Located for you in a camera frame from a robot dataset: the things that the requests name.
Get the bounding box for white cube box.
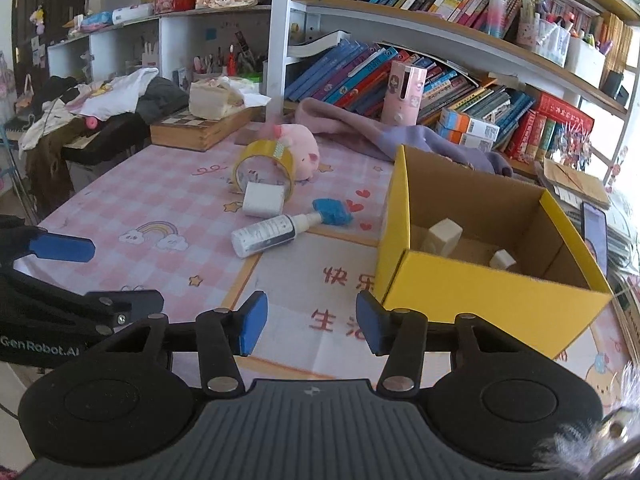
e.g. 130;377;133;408
242;181;285;219

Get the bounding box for white spray bottle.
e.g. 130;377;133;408
231;211;324;259

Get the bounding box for large white block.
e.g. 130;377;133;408
420;218;464;257

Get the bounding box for white storage container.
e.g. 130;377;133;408
565;35;607;89

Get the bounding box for yellow cardboard box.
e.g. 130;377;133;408
374;144;615;360

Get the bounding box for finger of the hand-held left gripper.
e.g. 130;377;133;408
84;289;165;335
0;214;96;264

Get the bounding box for yellow tape roll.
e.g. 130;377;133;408
234;139;297;197

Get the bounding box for pink checked tablecloth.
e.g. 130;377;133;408
12;130;640;413

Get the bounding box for pink blue gradient tube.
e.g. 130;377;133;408
487;0;509;39

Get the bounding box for grey fur pompom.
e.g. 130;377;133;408
534;360;640;480

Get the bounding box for dark grey garment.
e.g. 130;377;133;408
135;77;192;124

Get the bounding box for purple cloth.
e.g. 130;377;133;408
295;97;515;177

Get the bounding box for row of red books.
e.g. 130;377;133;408
504;91;596;165

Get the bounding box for orange white carton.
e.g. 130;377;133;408
435;108;501;152

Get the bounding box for dark phone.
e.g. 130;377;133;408
581;202;609;279

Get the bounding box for white shirt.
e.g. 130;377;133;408
80;67;162;122

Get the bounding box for white wipes packet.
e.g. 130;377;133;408
112;2;154;26

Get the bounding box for white bookshelf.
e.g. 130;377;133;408
46;0;640;121

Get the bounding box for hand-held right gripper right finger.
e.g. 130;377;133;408
355;290;507;395

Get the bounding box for row of leaning books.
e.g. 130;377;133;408
284;40;537;137

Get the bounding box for wooden chess box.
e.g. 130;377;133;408
149;106;269;152

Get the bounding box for pink plush pig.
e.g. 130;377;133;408
259;122;321;182

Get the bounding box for small white block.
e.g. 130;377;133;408
489;249;517;271

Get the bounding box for pen holder with pens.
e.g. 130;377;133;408
516;0;572;69

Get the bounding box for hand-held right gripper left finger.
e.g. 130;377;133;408
118;290;269;395

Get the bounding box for brown cardboard envelopes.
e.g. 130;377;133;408
541;158;612;211

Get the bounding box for pink cylinder device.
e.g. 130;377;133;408
382;60;429;125

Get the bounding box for beige tissue pack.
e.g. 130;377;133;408
189;77;262;121

